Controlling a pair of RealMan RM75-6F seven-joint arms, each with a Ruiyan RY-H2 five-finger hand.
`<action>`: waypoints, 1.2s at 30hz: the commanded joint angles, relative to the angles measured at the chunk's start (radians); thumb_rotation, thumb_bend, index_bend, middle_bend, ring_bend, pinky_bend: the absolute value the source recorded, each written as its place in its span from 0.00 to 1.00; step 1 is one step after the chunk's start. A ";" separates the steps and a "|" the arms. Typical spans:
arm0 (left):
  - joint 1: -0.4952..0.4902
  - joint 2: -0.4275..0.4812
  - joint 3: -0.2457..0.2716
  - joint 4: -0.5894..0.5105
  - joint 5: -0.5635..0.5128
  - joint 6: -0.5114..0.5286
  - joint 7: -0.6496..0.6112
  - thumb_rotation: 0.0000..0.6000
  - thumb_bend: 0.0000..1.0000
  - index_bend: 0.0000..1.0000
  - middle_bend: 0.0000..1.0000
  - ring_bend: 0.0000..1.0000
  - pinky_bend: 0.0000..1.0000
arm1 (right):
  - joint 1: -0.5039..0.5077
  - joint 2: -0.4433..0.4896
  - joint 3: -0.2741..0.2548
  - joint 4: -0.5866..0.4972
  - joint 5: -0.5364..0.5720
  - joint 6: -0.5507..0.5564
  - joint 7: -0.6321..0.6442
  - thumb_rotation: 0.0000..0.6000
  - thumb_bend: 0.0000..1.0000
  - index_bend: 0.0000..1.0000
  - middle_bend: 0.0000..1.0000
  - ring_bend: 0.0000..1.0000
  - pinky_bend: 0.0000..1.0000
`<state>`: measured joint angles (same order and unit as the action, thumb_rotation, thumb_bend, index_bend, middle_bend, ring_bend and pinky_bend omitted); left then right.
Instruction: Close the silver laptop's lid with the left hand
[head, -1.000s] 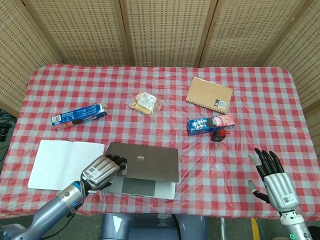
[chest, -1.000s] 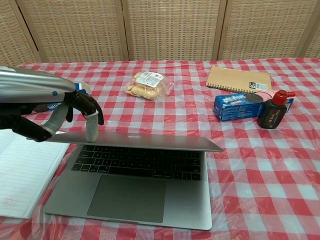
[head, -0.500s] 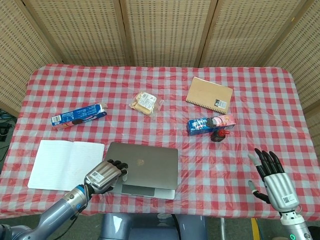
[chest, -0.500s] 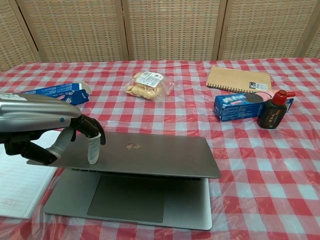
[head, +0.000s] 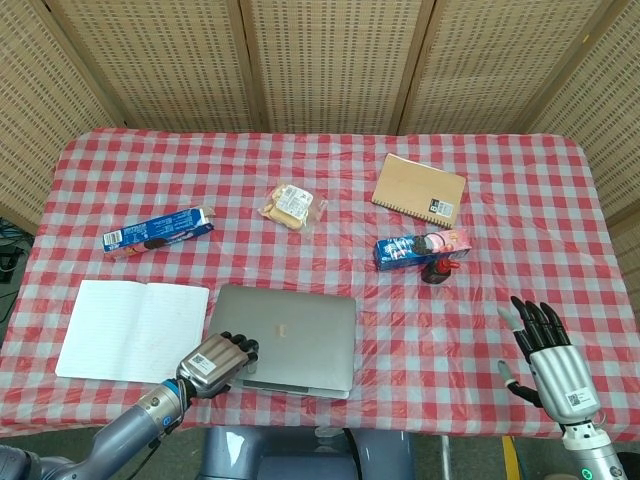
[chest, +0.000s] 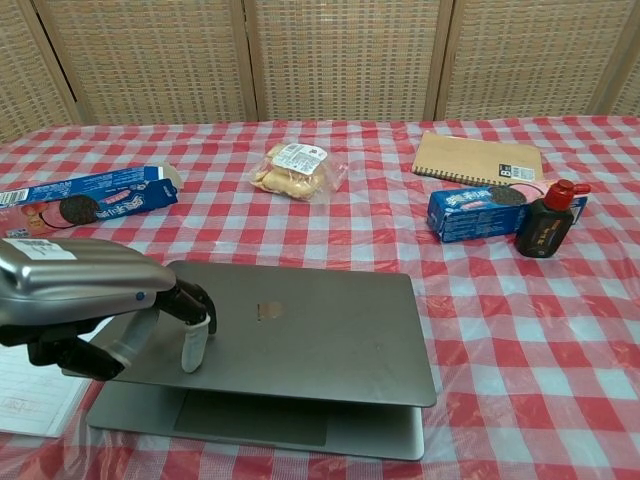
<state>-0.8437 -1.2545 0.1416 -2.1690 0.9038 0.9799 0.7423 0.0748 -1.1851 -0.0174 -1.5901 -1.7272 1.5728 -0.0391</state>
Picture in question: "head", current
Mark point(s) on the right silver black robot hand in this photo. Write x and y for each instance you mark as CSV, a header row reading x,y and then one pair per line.
x,y
555,362

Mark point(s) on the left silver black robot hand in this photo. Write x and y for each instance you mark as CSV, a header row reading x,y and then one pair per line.
x,y
214,364

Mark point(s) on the silver grey laptop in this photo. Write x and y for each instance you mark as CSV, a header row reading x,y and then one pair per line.
x,y
295,340

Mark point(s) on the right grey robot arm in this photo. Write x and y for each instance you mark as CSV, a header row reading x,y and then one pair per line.
x,y
592,452

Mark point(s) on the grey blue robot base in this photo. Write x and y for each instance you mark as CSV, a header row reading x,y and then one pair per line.
x,y
305,454

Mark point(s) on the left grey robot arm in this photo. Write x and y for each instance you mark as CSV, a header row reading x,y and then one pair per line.
x,y
100,437

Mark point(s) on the open white lined notebook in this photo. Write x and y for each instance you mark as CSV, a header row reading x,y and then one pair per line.
x,y
132,331

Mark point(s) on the opened blue cookie box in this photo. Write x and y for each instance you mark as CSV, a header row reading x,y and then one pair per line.
x,y
157,233

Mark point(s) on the dark bottle with red cap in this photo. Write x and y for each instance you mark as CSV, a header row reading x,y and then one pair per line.
x,y
436,271

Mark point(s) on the blue pink cookie box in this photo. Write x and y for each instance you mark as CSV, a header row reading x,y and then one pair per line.
x,y
425,247

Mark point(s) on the clear bag of biscuits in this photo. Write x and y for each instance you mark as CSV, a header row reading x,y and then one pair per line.
x,y
292,207

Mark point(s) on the red white checkered tablecloth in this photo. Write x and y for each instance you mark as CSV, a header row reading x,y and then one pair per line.
x,y
320,175

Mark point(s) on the brown spiral notebook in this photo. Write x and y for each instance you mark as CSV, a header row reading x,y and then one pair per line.
x,y
419,191

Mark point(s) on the woven bamboo folding screen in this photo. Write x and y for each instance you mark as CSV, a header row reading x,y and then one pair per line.
x,y
320,60

